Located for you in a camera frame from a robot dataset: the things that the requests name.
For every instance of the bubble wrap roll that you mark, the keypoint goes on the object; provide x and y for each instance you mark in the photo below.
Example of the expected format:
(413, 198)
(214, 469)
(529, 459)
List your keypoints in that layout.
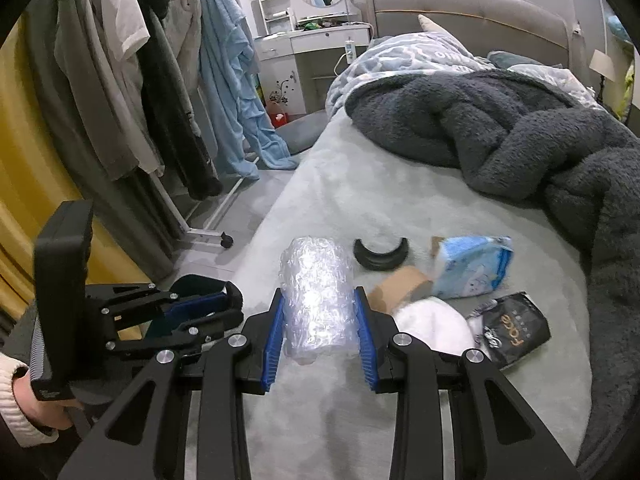
(317, 295)

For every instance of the white t-shirt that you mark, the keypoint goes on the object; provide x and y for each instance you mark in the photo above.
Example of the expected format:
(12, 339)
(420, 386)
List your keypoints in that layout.
(122, 15)

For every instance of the teal pillow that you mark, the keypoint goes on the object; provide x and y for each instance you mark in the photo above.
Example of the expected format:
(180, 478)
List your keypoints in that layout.
(515, 57)

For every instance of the white clothes rack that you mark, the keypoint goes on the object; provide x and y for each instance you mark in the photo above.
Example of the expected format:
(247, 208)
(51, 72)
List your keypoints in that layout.
(200, 234)

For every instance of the beige padded headboard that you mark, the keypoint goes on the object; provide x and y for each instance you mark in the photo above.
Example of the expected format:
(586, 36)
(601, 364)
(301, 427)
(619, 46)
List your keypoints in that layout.
(475, 10)

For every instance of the white knit sweater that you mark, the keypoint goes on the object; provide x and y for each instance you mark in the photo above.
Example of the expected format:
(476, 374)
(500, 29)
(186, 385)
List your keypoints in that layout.
(182, 25)

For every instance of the dark grey fluffy blanket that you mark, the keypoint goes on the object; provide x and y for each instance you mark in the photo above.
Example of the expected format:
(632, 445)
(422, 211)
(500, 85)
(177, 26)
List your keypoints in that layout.
(500, 125)

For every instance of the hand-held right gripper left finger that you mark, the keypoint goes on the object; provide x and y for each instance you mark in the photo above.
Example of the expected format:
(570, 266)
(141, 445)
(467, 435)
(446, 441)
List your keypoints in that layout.
(270, 345)

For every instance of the light grey hanging garment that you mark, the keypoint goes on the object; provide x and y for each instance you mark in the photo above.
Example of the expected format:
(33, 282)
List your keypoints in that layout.
(120, 125)

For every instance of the white pillow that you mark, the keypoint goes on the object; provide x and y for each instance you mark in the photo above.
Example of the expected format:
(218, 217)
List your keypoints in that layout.
(429, 22)

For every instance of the person's left hand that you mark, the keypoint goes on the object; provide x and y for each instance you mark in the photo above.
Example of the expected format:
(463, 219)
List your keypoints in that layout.
(40, 407)

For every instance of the brown cardboard piece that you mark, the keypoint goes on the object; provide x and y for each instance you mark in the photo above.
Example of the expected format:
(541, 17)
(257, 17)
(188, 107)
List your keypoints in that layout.
(400, 285)

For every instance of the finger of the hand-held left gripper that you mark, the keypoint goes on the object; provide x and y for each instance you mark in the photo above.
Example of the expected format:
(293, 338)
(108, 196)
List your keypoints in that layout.
(195, 305)
(185, 334)

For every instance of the blue tissue packet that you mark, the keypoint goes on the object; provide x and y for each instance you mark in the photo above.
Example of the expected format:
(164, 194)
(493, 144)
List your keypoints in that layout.
(470, 265)

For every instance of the teal plush toy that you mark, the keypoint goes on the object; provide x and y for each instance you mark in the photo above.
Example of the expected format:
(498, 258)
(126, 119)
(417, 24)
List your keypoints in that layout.
(617, 27)

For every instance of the yellow curtain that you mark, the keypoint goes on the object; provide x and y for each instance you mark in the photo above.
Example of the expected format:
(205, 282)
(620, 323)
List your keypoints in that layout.
(30, 185)

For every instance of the person's left forearm white sleeve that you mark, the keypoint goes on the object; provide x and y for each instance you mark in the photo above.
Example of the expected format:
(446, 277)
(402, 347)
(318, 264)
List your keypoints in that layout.
(9, 395)

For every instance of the black hanging garment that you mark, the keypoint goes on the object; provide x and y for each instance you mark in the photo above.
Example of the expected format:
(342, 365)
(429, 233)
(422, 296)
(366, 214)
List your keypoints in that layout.
(175, 125)

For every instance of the white dressing table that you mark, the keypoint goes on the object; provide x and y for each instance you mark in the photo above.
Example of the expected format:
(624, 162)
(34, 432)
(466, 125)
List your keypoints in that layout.
(310, 42)

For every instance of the black foil packet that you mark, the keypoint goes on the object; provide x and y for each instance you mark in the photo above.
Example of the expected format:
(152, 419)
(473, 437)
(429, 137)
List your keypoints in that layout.
(520, 330)

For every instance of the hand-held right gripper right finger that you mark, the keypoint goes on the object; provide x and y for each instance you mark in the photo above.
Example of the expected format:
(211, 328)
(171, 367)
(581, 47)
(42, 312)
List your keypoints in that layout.
(365, 345)

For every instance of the yellow green cloth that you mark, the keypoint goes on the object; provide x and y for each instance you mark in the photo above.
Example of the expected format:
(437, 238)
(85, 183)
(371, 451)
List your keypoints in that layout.
(626, 80)

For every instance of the grey floor cushion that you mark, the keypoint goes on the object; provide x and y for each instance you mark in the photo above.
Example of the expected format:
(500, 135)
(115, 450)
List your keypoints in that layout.
(305, 132)

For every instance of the blue grey patterned quilt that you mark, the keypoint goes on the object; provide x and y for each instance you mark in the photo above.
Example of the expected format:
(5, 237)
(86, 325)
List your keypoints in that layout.
(400, 55)

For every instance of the grey green coat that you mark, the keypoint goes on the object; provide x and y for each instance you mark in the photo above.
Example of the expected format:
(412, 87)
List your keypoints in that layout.
(65, 110)

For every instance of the black curved plastic piece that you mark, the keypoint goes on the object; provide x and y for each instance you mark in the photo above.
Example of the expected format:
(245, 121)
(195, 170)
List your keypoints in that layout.
(380, 263)

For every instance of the white power adapter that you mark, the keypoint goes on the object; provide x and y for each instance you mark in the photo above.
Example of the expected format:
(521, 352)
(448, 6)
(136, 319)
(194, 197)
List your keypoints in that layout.
(350, 49)

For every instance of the red container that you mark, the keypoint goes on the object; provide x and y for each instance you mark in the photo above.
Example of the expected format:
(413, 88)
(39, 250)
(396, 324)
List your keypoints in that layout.
(280, 119)

